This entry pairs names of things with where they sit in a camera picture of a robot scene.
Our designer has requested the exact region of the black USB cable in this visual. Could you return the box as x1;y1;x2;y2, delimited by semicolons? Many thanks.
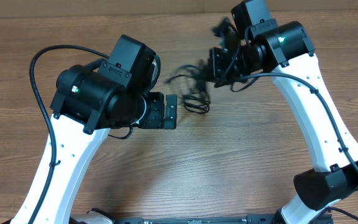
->
165;58;217;115

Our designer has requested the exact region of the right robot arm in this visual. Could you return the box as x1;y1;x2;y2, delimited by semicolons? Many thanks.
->
207;0;358;223

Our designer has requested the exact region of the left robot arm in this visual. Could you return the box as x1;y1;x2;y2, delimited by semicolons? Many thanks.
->
12;35;177;223

